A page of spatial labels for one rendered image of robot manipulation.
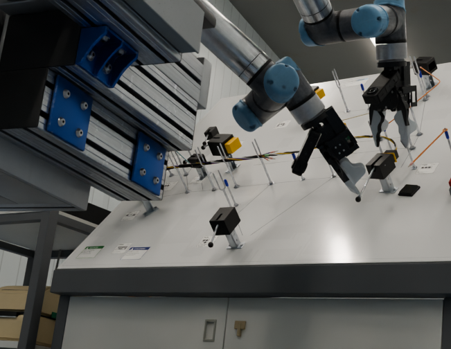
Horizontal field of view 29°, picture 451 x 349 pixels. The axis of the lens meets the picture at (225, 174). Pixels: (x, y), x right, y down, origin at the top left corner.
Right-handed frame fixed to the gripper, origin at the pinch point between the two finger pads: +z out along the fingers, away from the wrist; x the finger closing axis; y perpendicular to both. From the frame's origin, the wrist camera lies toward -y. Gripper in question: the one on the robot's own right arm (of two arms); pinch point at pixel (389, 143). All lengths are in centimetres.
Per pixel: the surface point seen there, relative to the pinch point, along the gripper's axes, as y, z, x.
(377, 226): -14.2, 17.5, -6.2
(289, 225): -17.6, 19.0, 18.5
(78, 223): -32, 23, 92
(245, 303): -34, 35, 19
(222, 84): 478, 2, 573
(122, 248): -35, 27, 67
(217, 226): -34.0, 17.1, 27.3
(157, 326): -42, 44, 44
